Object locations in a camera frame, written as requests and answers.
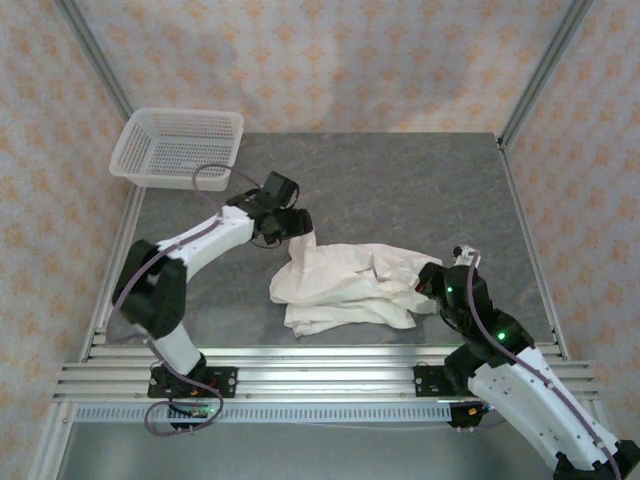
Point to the white t-shirt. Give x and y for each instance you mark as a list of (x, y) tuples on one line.
[(340, 280)]

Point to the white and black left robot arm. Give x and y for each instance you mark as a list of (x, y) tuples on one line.
[(210, 250)]

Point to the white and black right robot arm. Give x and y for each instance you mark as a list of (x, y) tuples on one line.
[(525, 400)]

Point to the circuit board with green light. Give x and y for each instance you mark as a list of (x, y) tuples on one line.
[(197, 411), (475, 411)]

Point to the white perforated plastic basket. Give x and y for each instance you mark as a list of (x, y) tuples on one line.
[(165, 145)]

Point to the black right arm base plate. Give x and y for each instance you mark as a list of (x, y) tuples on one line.
[(425, 382)]

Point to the aluminium table side rail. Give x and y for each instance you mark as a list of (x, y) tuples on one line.
[(532, 250), (131, 215)]

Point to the aluminium rail beam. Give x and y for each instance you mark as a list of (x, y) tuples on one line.
[(325, 375)]

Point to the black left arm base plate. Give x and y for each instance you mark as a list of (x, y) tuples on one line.
[(225, 382)]

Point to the aluminium frame post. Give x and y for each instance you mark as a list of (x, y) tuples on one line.
[(95, 55), (545, 65)]

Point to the aluminium frame leg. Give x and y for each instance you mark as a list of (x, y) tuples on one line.
[(50, 445)]

